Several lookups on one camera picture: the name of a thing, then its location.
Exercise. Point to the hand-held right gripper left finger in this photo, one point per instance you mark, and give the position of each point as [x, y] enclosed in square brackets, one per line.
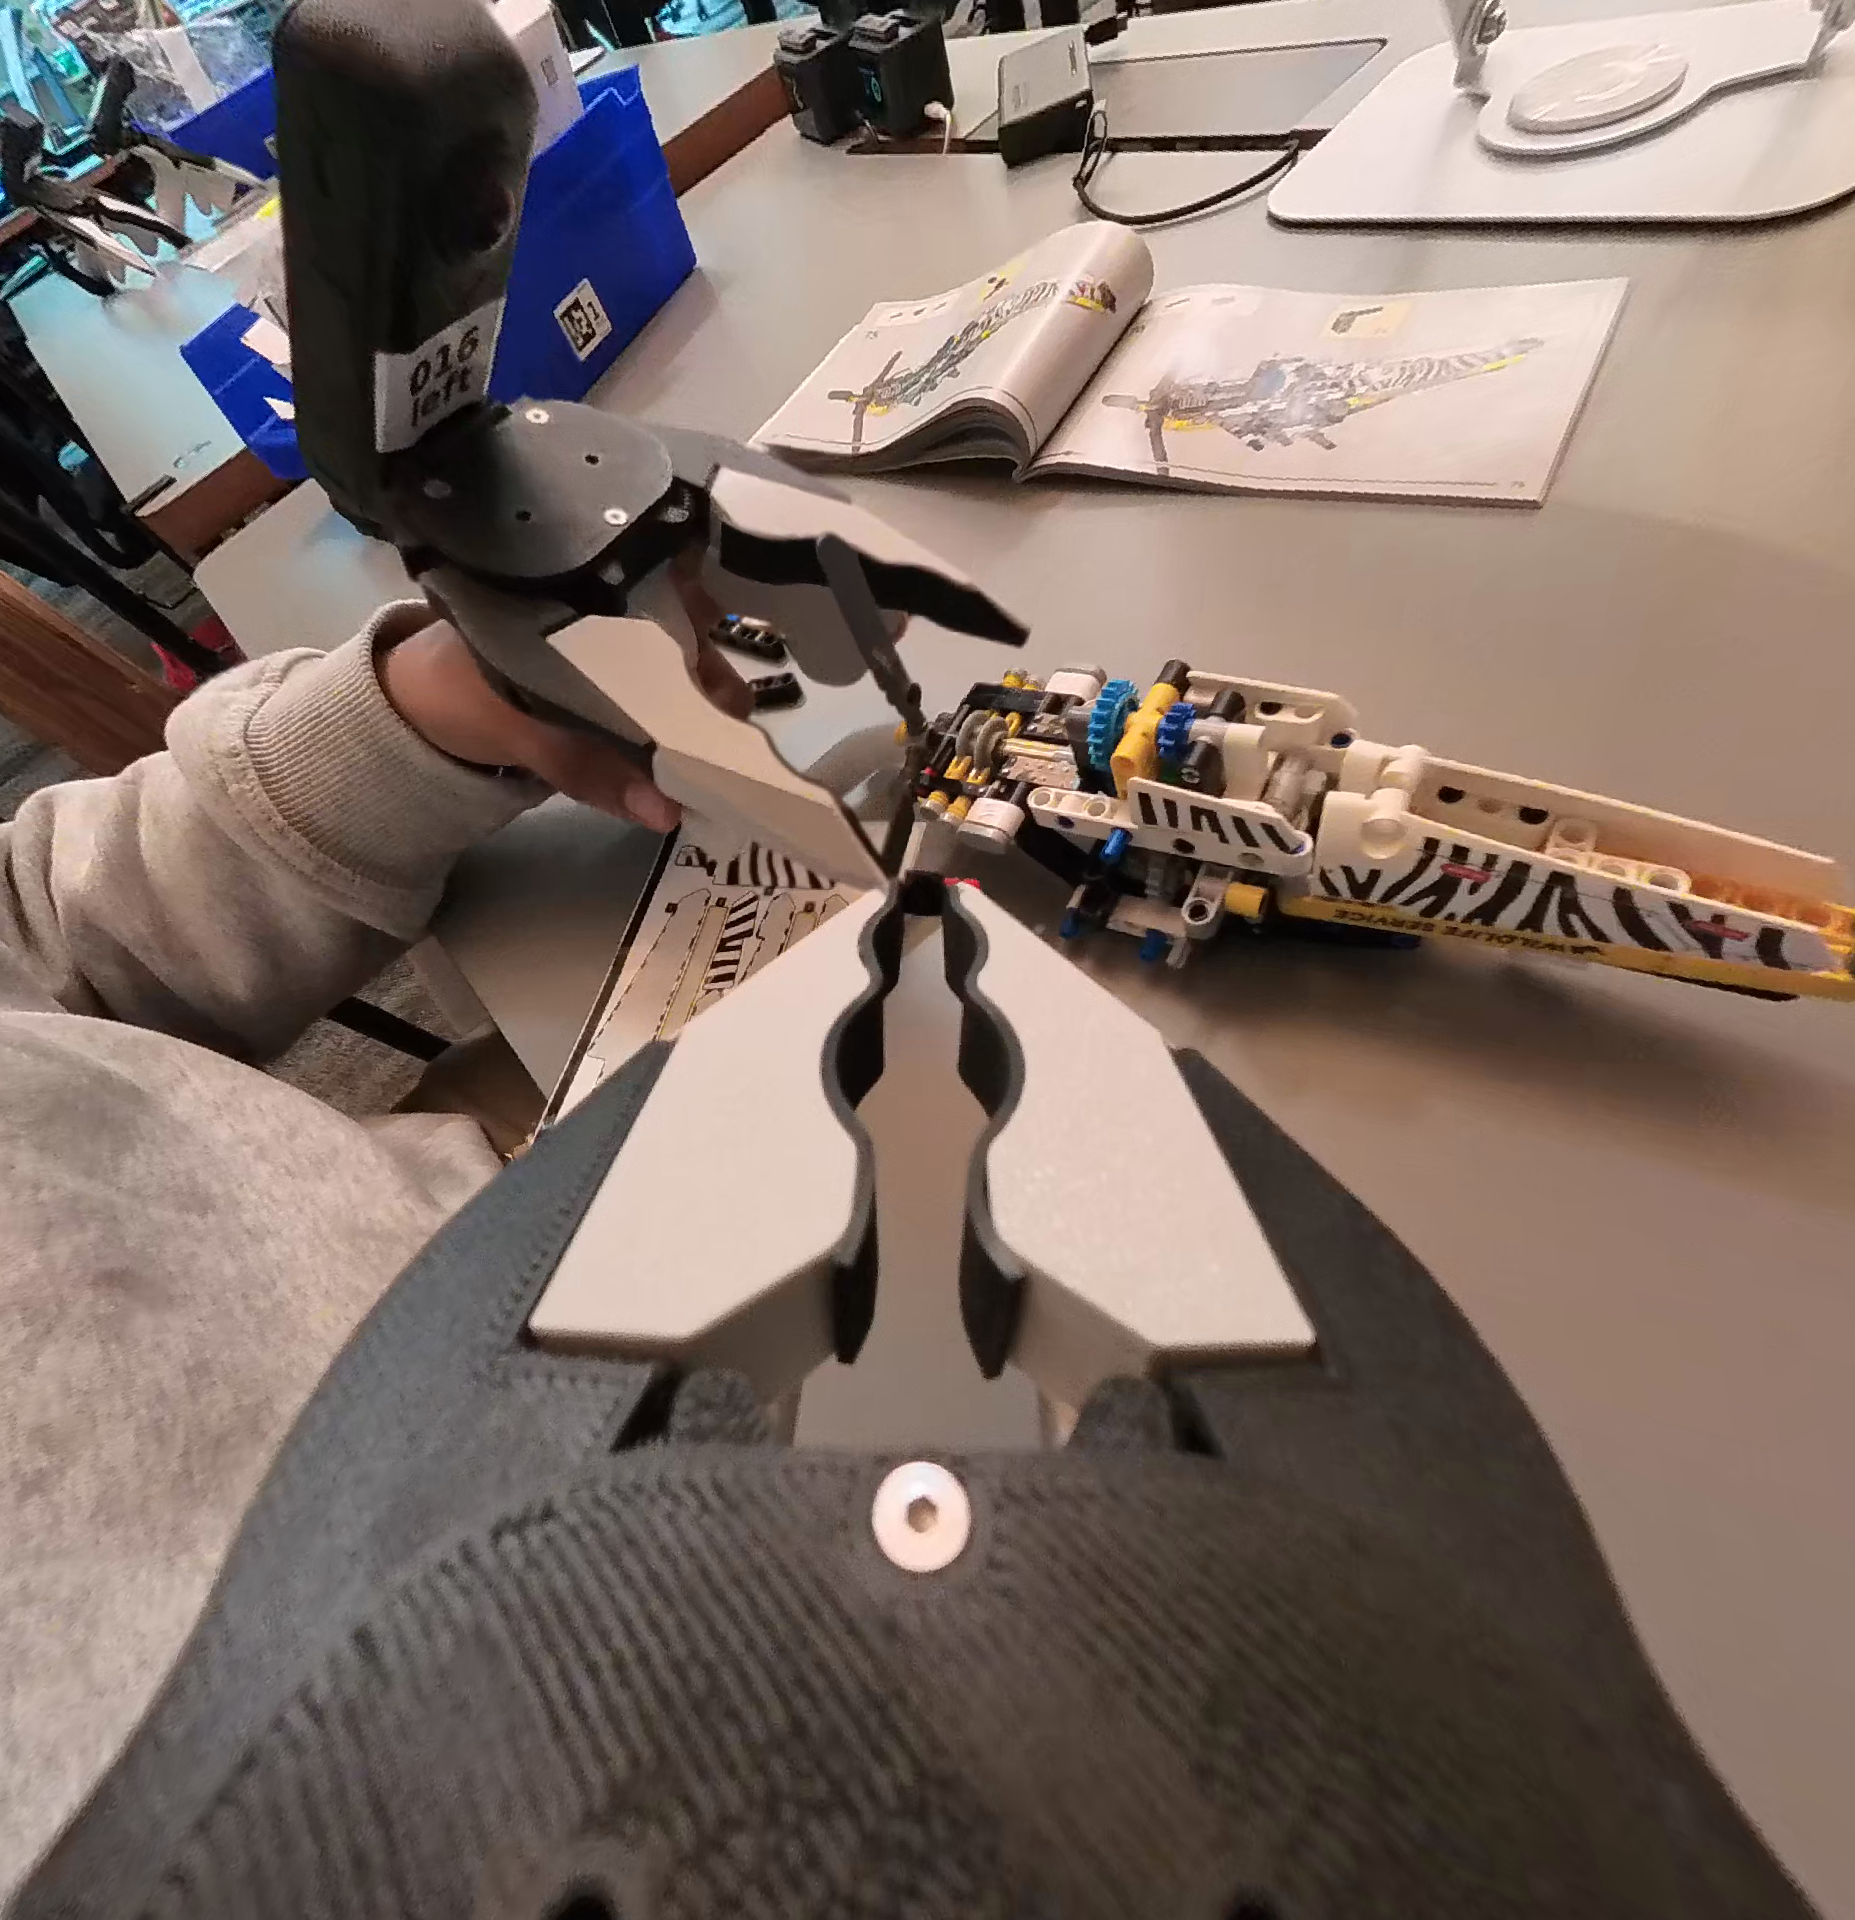
[688, 1202]

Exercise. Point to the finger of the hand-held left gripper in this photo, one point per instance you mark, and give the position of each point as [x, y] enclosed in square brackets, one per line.
[719, 752]
[786, 564]

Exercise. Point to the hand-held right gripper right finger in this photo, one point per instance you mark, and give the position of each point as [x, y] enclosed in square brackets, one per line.
[1154, 1202]

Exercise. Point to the black red lego connector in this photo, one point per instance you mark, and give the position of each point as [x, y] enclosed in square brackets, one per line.
[919, 898]

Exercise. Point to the lego airplane model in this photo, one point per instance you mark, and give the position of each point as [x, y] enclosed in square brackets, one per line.
[1469, 886]

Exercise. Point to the person's left forearm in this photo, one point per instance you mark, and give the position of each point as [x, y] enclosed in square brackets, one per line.
[267, 841]

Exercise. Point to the black lego beam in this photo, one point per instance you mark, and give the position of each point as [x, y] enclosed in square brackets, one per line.
[748, 638]
[778, 688]

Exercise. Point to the person's left hand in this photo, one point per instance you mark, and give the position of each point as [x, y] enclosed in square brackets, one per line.
[492, 734]

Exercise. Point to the zebra striped sticker sheet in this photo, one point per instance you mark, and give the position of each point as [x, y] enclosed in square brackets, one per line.
[719, 931]

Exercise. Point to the blue plastic bin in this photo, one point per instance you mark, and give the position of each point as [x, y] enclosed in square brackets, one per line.
[612, 226]

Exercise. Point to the white box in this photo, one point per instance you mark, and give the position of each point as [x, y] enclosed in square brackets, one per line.
[545, 62]

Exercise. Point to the black battery charger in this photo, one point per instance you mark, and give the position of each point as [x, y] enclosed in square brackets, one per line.
[816, 82]
[898, 69]

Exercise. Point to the black power adapter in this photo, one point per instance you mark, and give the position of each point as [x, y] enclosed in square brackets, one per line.
[1045, 90]

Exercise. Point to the open instruction booklet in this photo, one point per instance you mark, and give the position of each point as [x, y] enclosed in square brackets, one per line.
[1319, 377]

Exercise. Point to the person's grey zip hoodie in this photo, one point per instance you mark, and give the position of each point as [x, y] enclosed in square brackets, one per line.
[119, 1350]

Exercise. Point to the dark grey desk mat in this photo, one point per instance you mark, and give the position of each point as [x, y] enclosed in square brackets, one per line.
[1242, 90]

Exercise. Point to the silver monitor stand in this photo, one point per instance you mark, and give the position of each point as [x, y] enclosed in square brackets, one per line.
[1393, 181]

